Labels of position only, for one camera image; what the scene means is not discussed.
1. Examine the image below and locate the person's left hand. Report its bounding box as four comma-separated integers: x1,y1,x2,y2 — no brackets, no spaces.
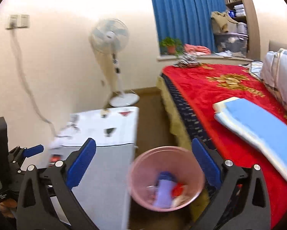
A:
0,193,18,218

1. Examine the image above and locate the pink folded cloth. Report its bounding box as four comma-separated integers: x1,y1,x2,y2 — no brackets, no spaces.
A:
184,44,211,55

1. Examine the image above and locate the beige jacket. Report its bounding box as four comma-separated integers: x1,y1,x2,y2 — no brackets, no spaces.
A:
211,11,238,33

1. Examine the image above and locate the white window sill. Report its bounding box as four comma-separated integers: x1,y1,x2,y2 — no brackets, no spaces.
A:
156,53,254,61

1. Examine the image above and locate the green potted plant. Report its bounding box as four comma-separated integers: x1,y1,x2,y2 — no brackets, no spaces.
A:
159,37,183,56

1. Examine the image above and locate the white standing fan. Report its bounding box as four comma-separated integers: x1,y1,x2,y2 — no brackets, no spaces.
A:
89,18,140,107

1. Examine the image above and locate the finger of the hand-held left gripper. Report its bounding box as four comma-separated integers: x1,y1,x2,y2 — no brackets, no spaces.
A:
23,144,44,157

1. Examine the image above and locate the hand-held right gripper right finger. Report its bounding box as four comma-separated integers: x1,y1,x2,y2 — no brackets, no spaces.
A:
189,136,271,230

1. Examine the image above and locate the blue striped white cloth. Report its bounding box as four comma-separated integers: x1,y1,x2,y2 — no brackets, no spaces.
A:
249,61,264,79

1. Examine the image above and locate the cream foam pad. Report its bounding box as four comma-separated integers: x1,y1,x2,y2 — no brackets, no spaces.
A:
213,97,241,113

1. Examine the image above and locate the blue folded mat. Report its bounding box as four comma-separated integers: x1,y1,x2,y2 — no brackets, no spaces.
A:
214,100,287,193

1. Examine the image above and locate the pink plastic bin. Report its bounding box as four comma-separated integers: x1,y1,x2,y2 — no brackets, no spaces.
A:
128,146,205,212

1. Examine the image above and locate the wooden bookshelf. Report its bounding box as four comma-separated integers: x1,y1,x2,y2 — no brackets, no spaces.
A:
221,0,261,60

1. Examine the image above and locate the large clear storage box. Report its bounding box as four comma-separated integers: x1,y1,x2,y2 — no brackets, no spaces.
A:
214,32,249,58

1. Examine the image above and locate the red plastic bag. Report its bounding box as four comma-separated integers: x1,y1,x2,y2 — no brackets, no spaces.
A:
172,182,189,198

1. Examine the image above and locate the black red wrapper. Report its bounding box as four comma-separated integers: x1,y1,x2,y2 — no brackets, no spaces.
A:
49,154,62,168

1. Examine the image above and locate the black white striped cloth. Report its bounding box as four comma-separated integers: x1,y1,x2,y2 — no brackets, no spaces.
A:
173,54,201,67

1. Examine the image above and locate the yellow bed skirt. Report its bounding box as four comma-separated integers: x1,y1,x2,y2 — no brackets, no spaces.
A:
156,75,213,221

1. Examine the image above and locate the white printed low table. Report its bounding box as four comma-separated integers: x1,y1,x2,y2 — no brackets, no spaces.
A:
47,106,139,230

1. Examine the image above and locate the blue curtain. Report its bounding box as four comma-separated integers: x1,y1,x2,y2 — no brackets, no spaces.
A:
148,0,228,55

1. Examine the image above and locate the beige bed headboard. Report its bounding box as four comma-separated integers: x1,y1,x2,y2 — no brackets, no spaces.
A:
268,40,287,53

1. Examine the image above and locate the red floral blanket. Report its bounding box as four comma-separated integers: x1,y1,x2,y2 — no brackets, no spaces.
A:
162,63,287,229

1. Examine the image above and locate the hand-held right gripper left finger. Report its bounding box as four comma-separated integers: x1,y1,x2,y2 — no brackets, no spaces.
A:
16,138,97,230

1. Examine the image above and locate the grey wall cable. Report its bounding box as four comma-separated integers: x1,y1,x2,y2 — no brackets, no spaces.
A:
10,26,57,137

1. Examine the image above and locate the white wall socket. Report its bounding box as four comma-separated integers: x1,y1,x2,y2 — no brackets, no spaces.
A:
6,14,30,30

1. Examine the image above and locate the purple foam net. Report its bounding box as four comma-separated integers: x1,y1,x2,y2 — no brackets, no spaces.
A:
153,172,177,209

